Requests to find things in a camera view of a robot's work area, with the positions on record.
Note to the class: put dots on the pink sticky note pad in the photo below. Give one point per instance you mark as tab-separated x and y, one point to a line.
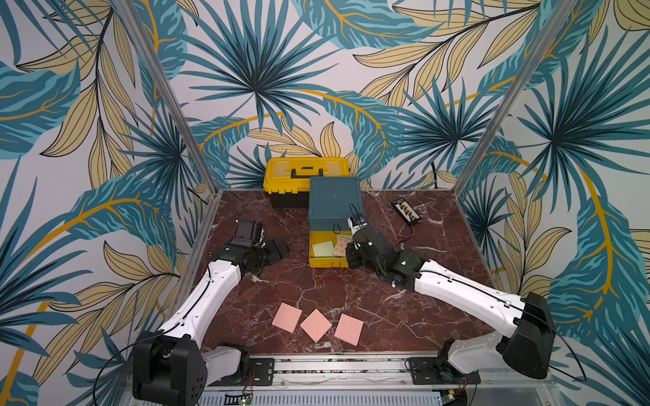
287	317
349	329
316	325

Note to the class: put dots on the aluminium corner post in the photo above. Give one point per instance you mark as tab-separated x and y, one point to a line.
557	18
138	33

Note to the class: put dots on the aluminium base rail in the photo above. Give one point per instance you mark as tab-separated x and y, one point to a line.
381	378

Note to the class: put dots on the green sticky note pad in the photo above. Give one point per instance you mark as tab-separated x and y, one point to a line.
339	249
323	249

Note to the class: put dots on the yellow black toolbox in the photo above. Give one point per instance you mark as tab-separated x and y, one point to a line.
287	179

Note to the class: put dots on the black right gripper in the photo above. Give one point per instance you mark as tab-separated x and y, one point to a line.
355	249

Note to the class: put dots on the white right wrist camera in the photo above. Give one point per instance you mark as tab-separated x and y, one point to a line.
356	223

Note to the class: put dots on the left aluminium corner post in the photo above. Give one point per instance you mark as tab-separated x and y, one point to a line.
138	33

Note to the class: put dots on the teal drawer cabinet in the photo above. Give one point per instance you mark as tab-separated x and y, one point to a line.
335	195

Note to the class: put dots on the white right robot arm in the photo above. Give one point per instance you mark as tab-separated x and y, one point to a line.
524	332

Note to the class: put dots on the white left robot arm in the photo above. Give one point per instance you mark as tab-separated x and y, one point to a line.
169	367

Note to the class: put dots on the teal top drawer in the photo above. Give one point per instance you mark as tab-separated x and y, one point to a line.
325	222

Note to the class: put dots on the black battery holder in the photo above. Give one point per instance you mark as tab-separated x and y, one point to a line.
406	211

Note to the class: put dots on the right aluminium corner post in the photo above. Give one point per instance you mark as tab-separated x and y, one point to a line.
557	18

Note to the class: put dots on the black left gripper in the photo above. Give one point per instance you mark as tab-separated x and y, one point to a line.
274	255

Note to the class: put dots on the yellow drawer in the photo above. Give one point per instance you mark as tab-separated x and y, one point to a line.
326	262

